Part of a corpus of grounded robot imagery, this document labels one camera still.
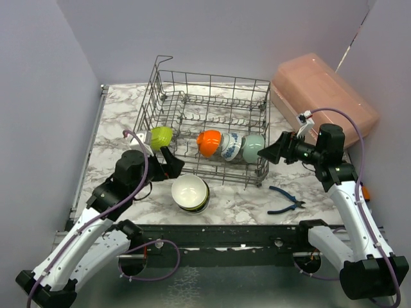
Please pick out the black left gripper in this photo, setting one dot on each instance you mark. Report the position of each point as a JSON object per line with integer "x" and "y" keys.
{"x": 174, "y": 165}

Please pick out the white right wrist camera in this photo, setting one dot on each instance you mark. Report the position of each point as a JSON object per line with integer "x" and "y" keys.
{"x": 306, "y": 123}

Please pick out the mint green ceramic bowl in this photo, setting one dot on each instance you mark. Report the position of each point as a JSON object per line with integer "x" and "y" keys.
{"x": 250, "y": 146}

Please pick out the lime green square bowl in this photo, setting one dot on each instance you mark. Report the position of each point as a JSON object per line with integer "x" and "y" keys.
{"x": 161, "y": 136}

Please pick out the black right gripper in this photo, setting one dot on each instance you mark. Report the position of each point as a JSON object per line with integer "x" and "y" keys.
{"x": 285, "y": 148}

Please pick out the pink translucent plastic storage box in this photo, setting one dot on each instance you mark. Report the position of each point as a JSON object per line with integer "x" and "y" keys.
{"x": 308, "y": 83}

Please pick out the orange black tool handle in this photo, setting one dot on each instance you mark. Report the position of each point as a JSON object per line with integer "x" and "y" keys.
{"x": 366, "y": 195}

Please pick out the orange bowl white inside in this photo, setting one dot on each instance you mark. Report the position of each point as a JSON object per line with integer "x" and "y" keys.
{"x": 208, "y": 142}

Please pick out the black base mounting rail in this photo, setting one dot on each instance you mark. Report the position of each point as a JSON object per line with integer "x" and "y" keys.
{"x": 162, "y": 246}

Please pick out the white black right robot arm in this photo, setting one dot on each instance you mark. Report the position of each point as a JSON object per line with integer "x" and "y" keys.
{"x": 368, "y": 267}

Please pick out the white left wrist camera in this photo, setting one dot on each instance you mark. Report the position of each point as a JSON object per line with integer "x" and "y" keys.
{"x": 139, "y": 141}

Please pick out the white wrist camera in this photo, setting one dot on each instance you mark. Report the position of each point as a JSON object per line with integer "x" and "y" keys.
{"x": 306, "y": 123}
{"x": 139, "y": 141}

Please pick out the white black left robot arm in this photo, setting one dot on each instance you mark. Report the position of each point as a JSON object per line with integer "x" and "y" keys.
{"x": 55, "y": 282}

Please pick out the white blue floral bowl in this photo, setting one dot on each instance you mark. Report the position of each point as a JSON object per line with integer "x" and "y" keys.
{"x": 230, "y": 145}

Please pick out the aluminium extrusion frame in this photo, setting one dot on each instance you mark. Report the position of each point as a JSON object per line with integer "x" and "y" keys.
{"x": 59, "y": 237}

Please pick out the grey wire dish rack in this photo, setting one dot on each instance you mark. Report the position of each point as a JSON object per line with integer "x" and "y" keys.
{"x": 190, "y": 103}

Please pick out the white bowl with dark rim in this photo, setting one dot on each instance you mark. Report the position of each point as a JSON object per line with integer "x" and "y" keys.
{"x": 190, "y": 193}

